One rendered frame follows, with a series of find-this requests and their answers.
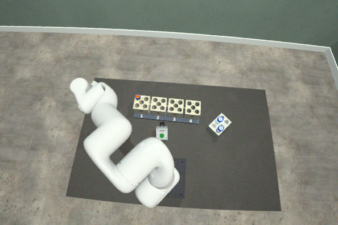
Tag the white tube rack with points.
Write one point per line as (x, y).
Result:
(213, 126)

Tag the cream block with round holes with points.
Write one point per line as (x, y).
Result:
(158, 106)
(175, 107)
(143, 105)
(192, 109)

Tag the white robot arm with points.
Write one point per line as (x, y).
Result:
(151, 154)

